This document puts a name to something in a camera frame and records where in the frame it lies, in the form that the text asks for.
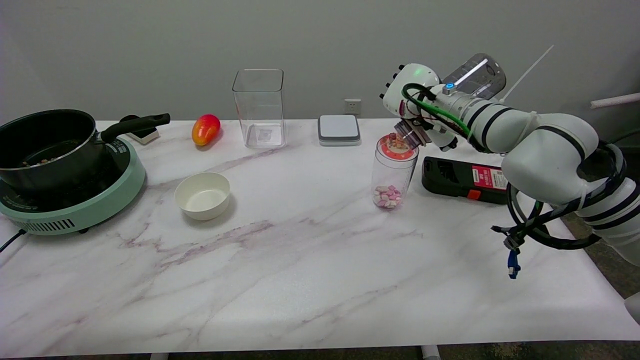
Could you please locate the red yellow mango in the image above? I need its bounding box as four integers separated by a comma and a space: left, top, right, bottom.
191, 114, 222, 147

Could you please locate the grey white square lid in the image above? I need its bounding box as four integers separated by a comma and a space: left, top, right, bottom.
317, 114, 362, 147

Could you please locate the green black robot cable bundle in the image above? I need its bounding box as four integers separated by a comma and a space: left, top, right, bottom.
401, 83, 474, 139

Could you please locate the white horizontal tube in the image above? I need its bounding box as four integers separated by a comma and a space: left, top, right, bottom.
590, 93, 640, 110

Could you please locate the black device with red label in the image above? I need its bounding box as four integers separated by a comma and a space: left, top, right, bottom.
421, 156, 517, 205

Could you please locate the clear jar with dark rim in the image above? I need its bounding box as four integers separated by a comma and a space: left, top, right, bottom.
395, 53, 507, 149

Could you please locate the clear cup with red funnel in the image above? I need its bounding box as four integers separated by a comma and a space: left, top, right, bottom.
371, 131, 420, 211

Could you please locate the black saucepan with handle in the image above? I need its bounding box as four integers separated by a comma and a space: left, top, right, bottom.
0, 109, 171, 194

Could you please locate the white bowl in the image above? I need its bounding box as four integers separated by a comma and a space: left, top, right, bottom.
174, 172, 231, 222

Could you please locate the clear square plastic container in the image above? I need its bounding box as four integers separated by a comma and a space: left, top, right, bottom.
232, 69, 287, 149

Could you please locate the black corrugated robot cable loop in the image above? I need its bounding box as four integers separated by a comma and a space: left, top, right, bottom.
491, 142, 629, 280

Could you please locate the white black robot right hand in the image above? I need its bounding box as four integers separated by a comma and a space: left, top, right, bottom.
379, 63, 459, 153

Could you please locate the mint green induction cooker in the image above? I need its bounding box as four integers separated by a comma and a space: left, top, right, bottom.
0, 136, 147, 236

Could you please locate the black cooker power cable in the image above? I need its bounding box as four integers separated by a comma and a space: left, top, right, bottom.
0, 229, 27, 253

